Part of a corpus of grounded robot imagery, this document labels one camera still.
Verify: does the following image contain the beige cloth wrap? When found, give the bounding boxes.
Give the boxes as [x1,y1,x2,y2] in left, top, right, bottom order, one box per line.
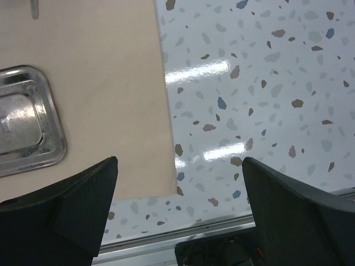
[1,1,177,200]

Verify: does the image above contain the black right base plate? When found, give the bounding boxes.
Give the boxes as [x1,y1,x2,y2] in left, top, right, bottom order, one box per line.
[175,228,266,266]

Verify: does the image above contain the steel tweezers pair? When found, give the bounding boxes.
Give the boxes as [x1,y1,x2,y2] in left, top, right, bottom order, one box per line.
[30,0,39,19]

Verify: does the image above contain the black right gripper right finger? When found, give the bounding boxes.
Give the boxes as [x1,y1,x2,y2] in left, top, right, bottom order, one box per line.
[242,157,354,265]

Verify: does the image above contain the aluminium front rail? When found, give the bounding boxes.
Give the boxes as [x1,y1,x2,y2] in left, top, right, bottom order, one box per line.
[91,188,355,266]

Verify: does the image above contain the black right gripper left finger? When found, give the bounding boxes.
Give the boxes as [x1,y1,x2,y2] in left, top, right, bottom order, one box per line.
[1,156,118,265]

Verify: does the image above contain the steel instrument tray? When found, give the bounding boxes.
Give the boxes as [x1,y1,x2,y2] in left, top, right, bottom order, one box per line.
[1,65,67,177]

